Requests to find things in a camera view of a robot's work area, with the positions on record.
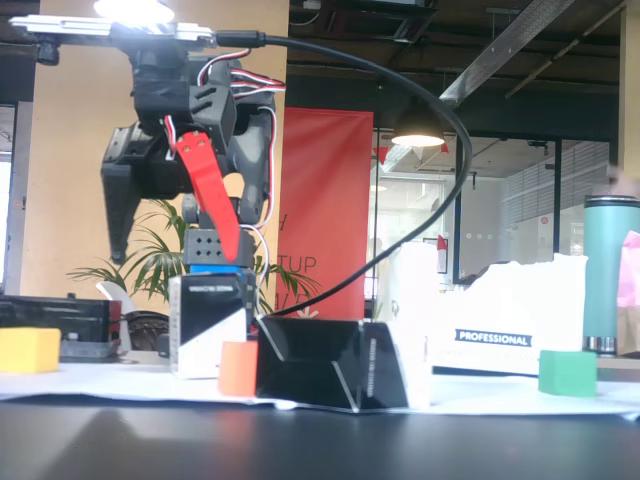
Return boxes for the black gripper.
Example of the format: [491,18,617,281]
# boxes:
[99,49,241,266]

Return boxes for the long white paper strip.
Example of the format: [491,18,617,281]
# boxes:
[0,360,640,419]

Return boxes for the black and white box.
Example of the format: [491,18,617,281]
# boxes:
[254,317,434,414]
[168,273,249,380]

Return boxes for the green potted plant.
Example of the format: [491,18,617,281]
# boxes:
[67,199,321,321]

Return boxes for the black hard case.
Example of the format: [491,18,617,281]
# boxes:
[0,294,124,364]

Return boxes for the red banner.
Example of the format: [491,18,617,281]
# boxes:
[275,106,375,321]

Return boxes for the orange cube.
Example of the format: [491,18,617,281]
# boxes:
[217,341,260,397]

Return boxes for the yellow cube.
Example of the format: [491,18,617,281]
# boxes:
[0,327,62,374]

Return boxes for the black pendant lamp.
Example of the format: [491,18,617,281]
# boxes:
[391,97,446,148]

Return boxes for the white torn cardboard carton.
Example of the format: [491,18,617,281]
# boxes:
[389,242,590,376]

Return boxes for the green cube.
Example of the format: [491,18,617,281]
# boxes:
[538,349,599,398]

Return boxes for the teal tumbler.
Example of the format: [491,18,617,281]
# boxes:
[582,195,640,354]

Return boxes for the pink paper bag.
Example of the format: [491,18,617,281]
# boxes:
[617,232,640,359]

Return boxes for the red white servo wires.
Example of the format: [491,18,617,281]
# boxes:
[164,47,287,301]

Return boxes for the silver bar camera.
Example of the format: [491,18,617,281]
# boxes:
[8,14,216,49]

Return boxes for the thick black camera cable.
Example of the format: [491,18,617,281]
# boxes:
[214,30,474,319]

